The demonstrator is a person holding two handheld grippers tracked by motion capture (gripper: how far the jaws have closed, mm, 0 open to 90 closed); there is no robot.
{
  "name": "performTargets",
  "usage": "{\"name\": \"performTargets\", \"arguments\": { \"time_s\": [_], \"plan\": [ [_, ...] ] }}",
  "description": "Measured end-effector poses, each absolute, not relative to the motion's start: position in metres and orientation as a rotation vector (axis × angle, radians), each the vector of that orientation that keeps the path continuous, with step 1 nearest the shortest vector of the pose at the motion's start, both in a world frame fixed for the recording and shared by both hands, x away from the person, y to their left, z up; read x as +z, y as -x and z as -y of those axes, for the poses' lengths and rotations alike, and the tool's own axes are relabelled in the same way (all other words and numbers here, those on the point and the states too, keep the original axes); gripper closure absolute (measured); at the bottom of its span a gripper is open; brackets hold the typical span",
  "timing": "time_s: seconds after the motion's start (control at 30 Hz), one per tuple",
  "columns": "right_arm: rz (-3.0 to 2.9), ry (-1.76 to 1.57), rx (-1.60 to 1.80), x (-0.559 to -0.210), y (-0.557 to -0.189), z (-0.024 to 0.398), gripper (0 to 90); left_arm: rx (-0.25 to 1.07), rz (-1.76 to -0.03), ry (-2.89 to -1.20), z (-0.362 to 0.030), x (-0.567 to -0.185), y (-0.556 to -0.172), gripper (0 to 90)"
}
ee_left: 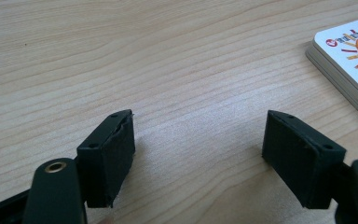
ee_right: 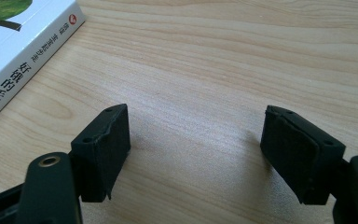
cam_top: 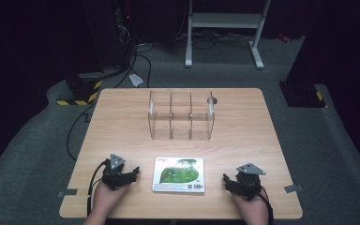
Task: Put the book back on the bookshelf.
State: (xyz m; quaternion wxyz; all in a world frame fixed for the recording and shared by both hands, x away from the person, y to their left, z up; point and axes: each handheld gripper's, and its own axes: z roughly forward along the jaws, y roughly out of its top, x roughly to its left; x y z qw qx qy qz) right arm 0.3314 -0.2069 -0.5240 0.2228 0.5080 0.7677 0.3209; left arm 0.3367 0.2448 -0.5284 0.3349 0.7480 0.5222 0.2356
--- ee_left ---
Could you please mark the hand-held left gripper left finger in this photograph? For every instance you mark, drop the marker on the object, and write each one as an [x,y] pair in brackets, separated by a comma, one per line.
[105,161]

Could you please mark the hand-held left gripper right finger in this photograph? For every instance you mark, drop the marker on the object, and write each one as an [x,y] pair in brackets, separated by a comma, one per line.
[298,161]

